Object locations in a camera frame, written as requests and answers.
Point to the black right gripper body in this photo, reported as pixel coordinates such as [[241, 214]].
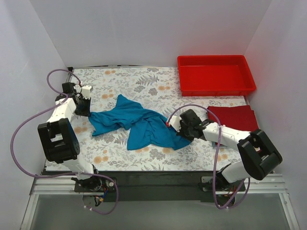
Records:
[[183, 130]]

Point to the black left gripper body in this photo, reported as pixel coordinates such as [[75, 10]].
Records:
[[83, 107]]

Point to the teal blue t shirt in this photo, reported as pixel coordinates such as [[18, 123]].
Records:
[[146, 126]]

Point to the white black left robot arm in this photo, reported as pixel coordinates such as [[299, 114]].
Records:
[[59, 140]]

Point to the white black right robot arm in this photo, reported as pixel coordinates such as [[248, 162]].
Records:
[[259, 156]]

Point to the floral patterned table mat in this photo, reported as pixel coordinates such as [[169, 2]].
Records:
[[155, 88]]

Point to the folded red t shirt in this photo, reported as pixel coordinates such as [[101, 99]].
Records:
[[239, 117]]

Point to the red plastic tray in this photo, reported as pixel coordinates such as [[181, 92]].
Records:
[[215, 75]]

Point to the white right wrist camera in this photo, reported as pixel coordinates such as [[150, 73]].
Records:
[[174, 122]]

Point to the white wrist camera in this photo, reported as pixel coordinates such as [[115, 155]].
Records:
[[86, 91], [174, 122]]

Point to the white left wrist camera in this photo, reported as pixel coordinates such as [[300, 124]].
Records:
[[86, 91]]

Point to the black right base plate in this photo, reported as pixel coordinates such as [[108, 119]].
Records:
[[206, 185]]

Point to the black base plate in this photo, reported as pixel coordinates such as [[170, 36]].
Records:
[[97, 184], [206, 185]]

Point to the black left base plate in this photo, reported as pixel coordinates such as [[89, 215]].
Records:
[[97, 184]]

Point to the aluminium front rail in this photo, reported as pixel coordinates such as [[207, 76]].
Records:
[[163, 181]]

